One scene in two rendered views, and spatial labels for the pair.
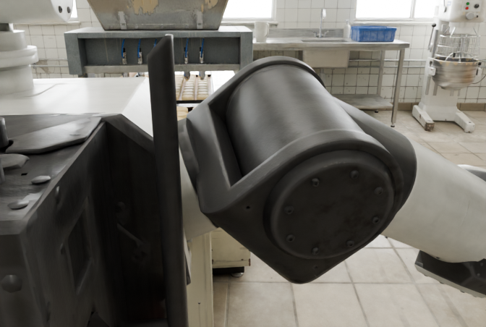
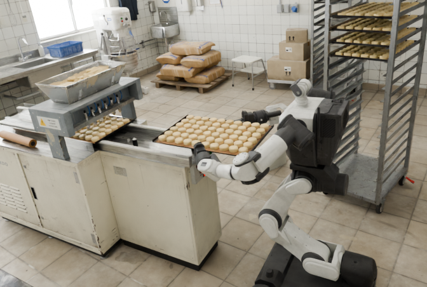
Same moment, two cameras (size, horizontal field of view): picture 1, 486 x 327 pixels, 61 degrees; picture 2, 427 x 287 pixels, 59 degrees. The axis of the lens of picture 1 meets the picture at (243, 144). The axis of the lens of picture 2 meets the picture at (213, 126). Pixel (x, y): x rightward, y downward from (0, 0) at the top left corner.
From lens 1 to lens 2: 199 cm
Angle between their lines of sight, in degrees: 50
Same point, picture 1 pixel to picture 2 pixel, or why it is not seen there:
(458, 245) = not seen: hidden behind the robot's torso
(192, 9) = (110, 75)
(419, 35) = (86, 41)
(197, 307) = (214, 194)
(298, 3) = not seen: outside the picture
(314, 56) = (38, 77)
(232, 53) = (126, 92)
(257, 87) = (314, 91)
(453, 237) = not seen: hidden behind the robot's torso
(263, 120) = (323, 94)
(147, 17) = (91, 87)
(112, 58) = (77, 119)
